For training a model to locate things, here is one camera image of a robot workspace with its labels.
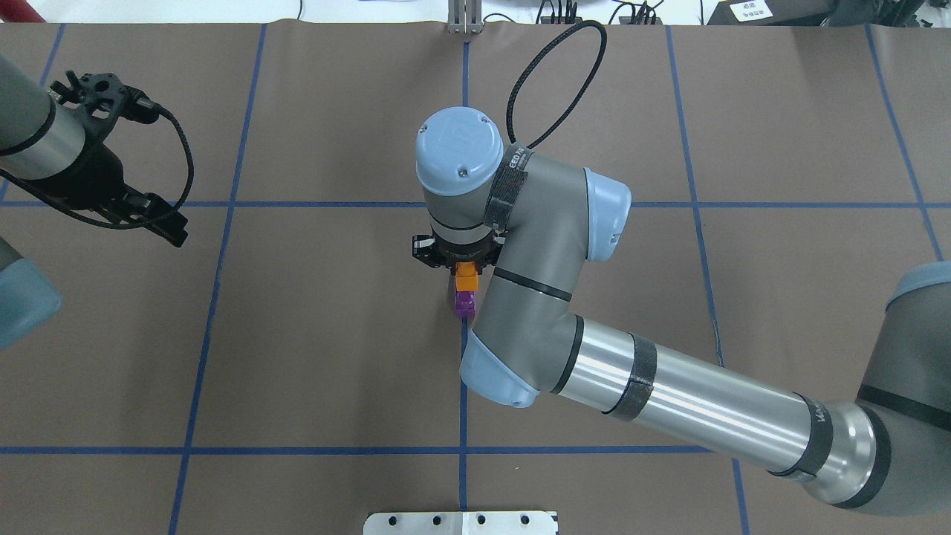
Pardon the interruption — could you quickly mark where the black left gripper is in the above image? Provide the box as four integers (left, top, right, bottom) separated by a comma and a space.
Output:
45, 143, 188, 248

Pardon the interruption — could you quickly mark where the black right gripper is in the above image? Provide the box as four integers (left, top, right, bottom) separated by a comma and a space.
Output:
413, 233, 505, 271

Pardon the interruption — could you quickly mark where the orange trapezoid block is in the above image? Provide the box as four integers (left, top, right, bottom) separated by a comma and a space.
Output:
454, 262, 480, 294

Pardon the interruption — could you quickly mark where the purple trapezoid block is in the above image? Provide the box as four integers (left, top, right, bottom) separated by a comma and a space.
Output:
454, 291, 478, 320

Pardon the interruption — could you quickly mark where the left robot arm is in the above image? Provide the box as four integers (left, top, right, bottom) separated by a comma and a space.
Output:
1, 56, 195, 247

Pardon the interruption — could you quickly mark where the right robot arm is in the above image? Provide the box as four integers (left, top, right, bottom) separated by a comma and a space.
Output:
413, 106, 949, 516

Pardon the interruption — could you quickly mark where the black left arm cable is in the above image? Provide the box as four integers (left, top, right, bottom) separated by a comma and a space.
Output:
0, 100, 195, 230

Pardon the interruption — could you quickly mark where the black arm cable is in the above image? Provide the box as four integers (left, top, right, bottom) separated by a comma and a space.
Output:
0, 100, 195, 230
506, 20, 608, 151

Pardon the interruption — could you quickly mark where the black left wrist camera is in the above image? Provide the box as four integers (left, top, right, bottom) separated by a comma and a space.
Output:
48, 71, 162, 125

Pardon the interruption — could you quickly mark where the aluminium frame post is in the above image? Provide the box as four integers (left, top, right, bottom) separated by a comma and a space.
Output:
447, 0, 484, 34

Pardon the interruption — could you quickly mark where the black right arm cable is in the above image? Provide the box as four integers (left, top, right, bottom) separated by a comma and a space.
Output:
506, 20, 608, 151

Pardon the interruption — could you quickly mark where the metal base plate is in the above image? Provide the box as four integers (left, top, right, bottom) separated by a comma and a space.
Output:
363, 510, 560, 534

